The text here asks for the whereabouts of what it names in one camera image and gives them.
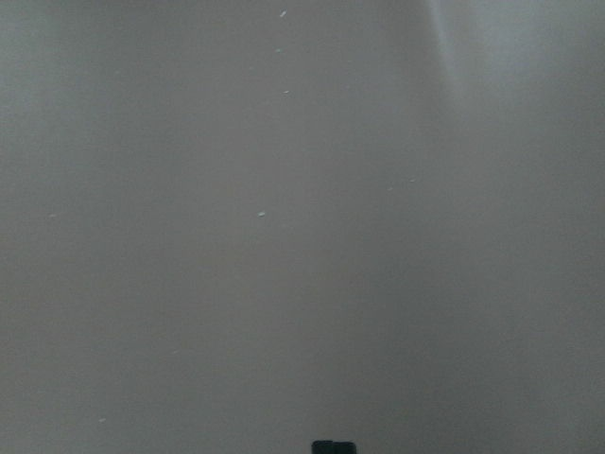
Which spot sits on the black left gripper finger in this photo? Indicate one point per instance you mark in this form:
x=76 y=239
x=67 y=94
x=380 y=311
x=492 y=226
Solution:
x=332 y=447

